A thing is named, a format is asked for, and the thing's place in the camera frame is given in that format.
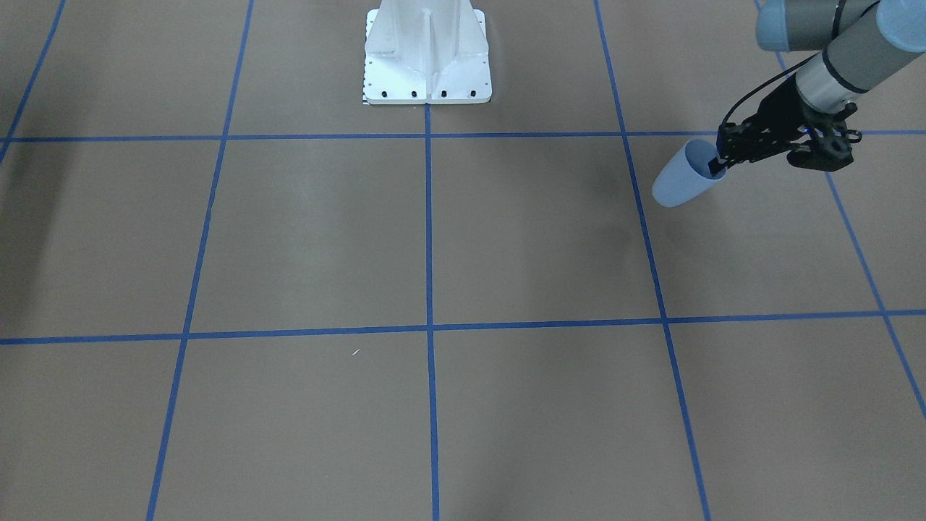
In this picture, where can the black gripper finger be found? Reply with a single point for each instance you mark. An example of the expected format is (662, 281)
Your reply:
(717, 166)

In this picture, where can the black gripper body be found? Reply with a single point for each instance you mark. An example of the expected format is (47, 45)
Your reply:
(775, 114)

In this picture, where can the light blue plastic cup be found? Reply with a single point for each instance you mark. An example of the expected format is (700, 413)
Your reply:
(686, 175)

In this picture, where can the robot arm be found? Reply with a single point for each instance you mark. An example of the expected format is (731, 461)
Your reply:
(855, 46)

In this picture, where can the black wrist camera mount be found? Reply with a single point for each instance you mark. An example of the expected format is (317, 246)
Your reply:
(829, 146)

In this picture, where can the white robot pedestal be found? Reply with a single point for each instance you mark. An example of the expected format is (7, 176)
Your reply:
(419, 52)

